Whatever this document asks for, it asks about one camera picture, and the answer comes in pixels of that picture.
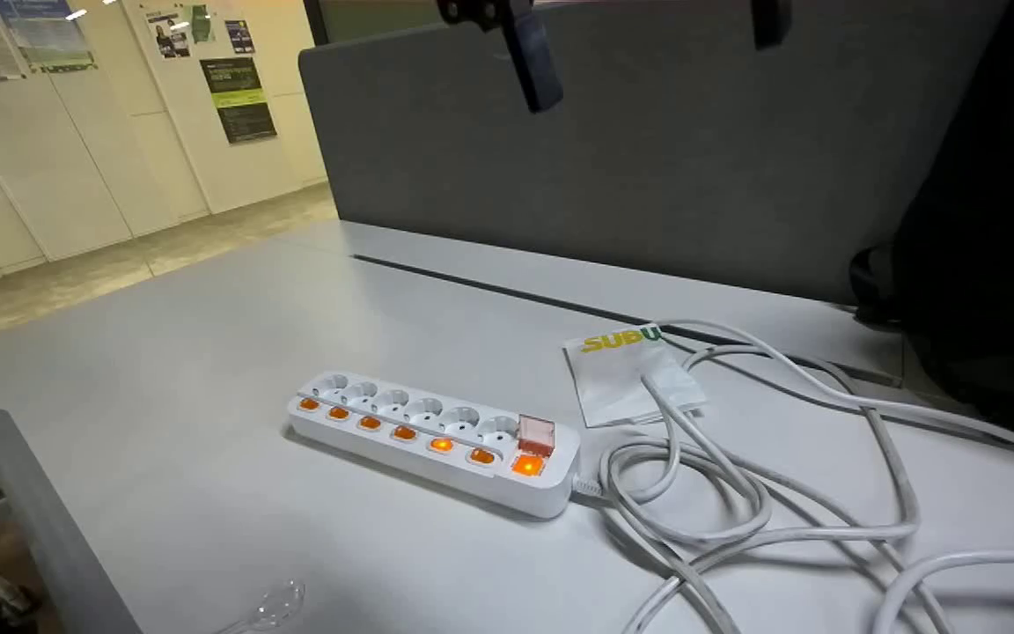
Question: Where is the small dark wall notice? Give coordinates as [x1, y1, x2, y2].
[146, 11, 189, 61]

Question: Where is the white power strip cable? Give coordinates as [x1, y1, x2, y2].
[575, 319, 1014, 634]

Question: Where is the wall poster with photos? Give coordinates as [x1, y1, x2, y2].
[0, 0, 94, 81]

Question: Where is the white multi-socket power strip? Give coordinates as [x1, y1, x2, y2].
[288, 371, 579, 521]

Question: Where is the black office chair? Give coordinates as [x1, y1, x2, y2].
[847, 0, 1014, 429]

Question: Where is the grey desk divider panel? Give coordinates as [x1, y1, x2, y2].
[298, 0, 1010, 301]

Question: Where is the green black wall poster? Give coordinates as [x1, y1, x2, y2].
[200, 58, 276, 144]

